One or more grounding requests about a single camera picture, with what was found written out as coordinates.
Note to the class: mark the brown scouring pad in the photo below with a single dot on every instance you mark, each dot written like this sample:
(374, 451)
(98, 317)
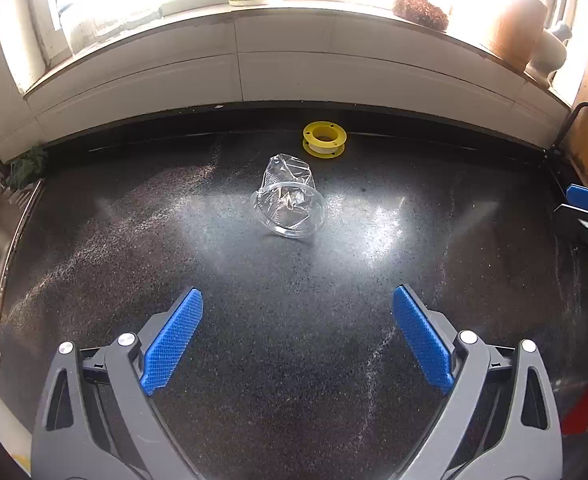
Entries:
(421, 10)

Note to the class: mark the yellow tape spool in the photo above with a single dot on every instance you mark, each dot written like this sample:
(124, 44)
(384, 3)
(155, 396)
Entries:
(309, 136)

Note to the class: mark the clear plastic cup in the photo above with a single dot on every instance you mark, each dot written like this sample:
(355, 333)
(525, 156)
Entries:
(284, 210)

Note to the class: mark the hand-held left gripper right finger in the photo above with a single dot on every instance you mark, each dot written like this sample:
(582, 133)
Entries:
(421, 340)

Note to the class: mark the white ceramic jar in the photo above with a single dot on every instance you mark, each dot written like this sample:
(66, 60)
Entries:
(546, 57)

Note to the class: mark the dark green cloth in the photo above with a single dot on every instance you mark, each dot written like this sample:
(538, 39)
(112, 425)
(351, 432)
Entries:
(26, 165)

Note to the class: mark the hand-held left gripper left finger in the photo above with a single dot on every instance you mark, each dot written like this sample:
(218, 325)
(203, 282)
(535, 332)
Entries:
(174, 340)

